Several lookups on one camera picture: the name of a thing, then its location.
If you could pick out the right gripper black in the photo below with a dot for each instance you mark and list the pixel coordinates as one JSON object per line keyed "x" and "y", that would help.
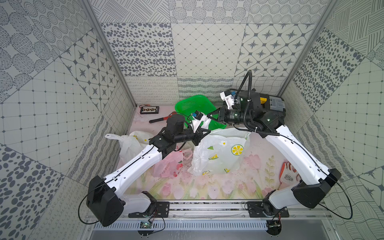
{"x": 223, "y": 114}

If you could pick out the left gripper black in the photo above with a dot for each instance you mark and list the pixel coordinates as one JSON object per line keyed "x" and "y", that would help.
{"x": 196, "y": 135}

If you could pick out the pink plastic bag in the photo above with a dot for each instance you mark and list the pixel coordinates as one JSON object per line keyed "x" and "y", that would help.
{"x": 171, "y": 166}

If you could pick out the lemon print plastic bag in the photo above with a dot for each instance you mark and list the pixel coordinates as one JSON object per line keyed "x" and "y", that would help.
{"x": 132, "y": 144}

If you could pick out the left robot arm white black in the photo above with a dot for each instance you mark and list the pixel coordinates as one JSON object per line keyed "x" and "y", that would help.
{"x": 105, "y": 195}

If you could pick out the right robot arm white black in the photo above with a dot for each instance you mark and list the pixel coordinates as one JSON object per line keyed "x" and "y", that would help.
{"x": 316, "y": 178}

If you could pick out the green plastic basket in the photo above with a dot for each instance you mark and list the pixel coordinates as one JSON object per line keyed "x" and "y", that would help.
{"x": 195, "y": 103}

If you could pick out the red pipe wrench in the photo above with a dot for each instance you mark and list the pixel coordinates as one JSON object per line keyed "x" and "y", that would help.
{"x": 163, "y": 118}

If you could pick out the black screw bit case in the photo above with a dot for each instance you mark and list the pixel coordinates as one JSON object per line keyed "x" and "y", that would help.
{"x": 149, "y": 110}

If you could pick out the red white work glove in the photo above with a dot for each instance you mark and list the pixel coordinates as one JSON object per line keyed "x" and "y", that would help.
{"x": 288, "y": 175}

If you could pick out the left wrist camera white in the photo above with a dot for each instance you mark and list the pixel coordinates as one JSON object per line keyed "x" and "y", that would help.
{"x": 200, "y": 120}

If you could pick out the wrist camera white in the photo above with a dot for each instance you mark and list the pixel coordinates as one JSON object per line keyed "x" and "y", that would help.
{"x": 228, "y": 97}
{"x": 200, "y": 120}

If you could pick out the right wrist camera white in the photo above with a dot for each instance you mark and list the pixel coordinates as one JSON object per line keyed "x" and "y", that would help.
{"x": 228, "y": 97}

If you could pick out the black toolbox yellow handle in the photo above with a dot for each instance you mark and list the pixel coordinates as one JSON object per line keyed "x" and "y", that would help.
{"x": 272, "y": 106}

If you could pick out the aluminium front rail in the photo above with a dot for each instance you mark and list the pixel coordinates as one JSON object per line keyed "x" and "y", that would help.
{"x": 225, "y": 210}

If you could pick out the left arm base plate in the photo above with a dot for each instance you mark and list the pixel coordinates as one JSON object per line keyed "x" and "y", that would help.
{"x": 158, "y": 209}

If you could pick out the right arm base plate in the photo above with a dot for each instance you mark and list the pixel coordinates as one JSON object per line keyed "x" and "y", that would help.
{"x": 259, "y": 209}

